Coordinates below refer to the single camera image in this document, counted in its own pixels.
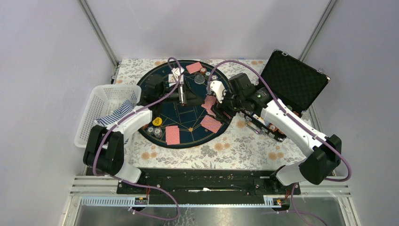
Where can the floral tablecloth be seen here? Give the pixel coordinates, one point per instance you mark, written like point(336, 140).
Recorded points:
point(237, 148)

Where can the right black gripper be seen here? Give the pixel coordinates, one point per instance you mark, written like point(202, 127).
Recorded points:
point(219, 108)

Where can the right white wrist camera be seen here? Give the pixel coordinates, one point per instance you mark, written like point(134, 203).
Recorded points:
point(217, 89)

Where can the yellow dealer button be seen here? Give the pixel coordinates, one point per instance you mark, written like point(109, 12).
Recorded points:
point(157, 121)

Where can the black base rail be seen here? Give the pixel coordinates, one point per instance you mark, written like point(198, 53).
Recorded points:
point(208, 186)

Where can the round dark blue poker mat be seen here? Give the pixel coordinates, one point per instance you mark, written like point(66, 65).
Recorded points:
point(187, 118)

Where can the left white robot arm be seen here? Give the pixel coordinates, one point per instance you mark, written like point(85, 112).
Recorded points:
point(104, 150)

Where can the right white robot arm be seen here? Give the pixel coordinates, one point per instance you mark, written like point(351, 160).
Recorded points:
point(322, 153)

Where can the striped blue white cloth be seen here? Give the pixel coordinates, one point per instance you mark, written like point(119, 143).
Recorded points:
point(109, 120)

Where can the red playing card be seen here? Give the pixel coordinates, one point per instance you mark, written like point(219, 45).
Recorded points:
point(174, 140)
point(172, 134)
point(214, 126)
point(206, 120)
point(193, 68)

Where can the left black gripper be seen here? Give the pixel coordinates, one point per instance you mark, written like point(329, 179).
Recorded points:
point(191, 98)

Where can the red five chip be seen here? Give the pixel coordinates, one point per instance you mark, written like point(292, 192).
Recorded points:
point(203, 70)

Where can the black chip carrying case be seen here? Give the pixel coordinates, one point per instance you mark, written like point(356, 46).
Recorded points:
point(293, 82)

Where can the red card deck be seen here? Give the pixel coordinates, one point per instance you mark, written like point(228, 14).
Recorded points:
point(208, 103)

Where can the clear plastic disc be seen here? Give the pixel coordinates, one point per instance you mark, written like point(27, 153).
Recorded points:
point(199, 79)

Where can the face up playing card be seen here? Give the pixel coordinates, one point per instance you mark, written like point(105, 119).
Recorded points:
point(171, 78)

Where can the white plastic basket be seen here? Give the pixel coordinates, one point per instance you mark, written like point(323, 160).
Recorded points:
point(103, 101)

